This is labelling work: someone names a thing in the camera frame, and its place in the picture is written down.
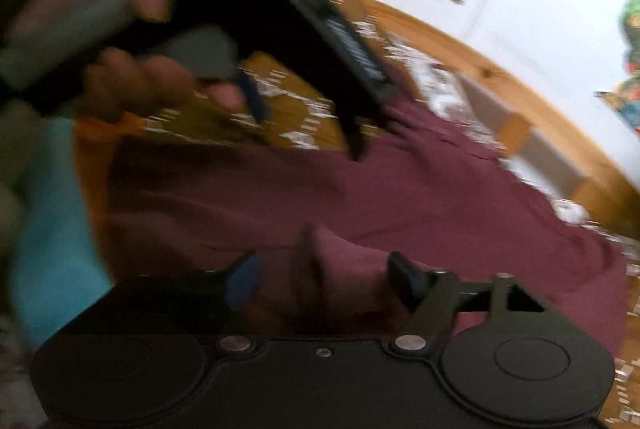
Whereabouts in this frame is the orange cloth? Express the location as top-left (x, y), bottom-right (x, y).
top-left (71, 113), bottom-right (153, 262)

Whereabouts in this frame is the maroon garment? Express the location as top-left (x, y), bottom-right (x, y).
top-left (107, 99), bottom-right (628, 360)

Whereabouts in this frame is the person's left hand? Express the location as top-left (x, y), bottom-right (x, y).
top-left (15, 0), bottom-right (248, 120)

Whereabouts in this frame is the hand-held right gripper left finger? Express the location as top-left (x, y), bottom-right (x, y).
top-left (112, 252), bottom-right (265, 355)

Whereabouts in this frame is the brown patterned blanket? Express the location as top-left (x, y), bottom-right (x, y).
top-left (145, 0), bottom-right (640, 429)

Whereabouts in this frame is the wooden bed frame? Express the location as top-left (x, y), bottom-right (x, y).
top-left (50, 0), bottom-right (640, 240)

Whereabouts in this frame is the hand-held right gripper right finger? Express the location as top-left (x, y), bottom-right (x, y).
top-left (388, 251), bottom-right (546, 356)

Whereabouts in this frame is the light blue cloth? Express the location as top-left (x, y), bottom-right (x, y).
top-left (10, 118), bottom-right (114, 351)

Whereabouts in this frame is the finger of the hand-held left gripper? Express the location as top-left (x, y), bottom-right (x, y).
top-left (234, 68), bottom-right (274, 126)
top-left (339, 103), bottom-right (397, 163)

